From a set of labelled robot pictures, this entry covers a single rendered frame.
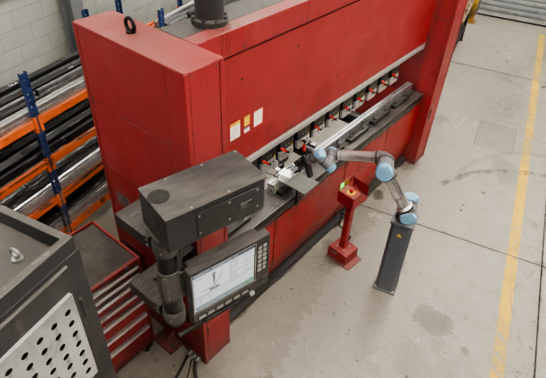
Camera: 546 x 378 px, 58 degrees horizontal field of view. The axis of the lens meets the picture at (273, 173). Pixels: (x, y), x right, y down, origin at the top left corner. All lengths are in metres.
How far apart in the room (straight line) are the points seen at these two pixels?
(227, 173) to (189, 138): 0.30
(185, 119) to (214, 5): 0.64
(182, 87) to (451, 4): 3.28
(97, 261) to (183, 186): 1.24
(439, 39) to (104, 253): 3.58
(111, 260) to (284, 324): 1.51
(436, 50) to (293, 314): 2.85
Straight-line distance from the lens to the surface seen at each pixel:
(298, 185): 3.59
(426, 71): 5.24
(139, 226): 2.30
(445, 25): 5.04
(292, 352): 3.86
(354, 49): 3.85
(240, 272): 2.42
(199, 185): 2.09
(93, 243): 3.31
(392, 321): 4.16
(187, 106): 2.25
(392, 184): 3.41
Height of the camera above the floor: 3.28
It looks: 38 degrees down
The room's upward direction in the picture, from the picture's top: 3 degrees clockwise
